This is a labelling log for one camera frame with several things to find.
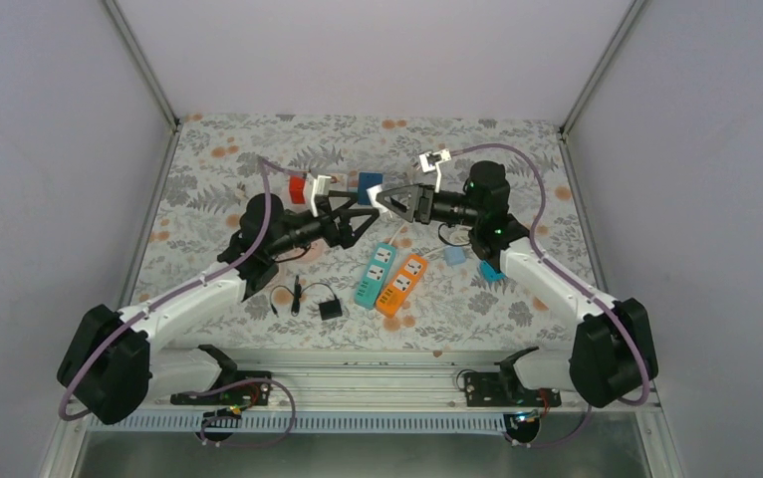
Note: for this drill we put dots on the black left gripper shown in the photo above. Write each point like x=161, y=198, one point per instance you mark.
x=342, y=235

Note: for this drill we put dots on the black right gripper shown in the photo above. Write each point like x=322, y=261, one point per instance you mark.
x=419, y=205

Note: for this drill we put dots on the blue cube socket adapter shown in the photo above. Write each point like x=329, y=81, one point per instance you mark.
x=366, y=181

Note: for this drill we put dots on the red cube socket adapter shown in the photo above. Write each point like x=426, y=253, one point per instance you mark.
x=296, y=189

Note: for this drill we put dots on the teal power strip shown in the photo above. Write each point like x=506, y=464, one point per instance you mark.
x=373, y=278

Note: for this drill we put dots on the orange power strip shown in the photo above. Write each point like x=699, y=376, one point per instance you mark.
x=402, y=283

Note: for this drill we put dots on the white cube socket adapter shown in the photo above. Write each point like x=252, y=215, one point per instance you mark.
x=339, y=182

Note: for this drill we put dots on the light blue small adapter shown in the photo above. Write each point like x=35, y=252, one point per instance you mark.
x=454, y=255

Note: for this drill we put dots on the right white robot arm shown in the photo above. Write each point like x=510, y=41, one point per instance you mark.
x=612, y=351

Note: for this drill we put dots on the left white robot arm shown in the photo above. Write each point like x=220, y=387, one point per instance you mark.
x=111, y=363

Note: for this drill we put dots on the floral patterned table mat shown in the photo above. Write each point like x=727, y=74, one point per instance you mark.
x=309, y=305

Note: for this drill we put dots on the cyan small adapter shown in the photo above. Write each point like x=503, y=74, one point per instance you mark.
x=489, y=274

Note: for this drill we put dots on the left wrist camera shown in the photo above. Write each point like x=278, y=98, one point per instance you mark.
x=316, y=186

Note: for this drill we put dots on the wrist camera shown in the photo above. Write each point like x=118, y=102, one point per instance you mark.
x=431, y=161
x=316, y=186

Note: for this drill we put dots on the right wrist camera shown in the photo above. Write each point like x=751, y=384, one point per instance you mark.
x=431, y=161

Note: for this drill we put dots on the aluminium front rail base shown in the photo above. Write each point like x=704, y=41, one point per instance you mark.
x=369, y=414

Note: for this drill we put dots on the aluminium corner frame post left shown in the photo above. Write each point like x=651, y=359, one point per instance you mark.
x=141, y=62

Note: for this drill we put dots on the aluminium corner frame post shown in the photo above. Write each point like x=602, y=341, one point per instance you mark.
x=141, y=62
x=613, y=47

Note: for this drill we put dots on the aluminium corner frame post right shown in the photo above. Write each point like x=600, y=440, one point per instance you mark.
x=613, y=47

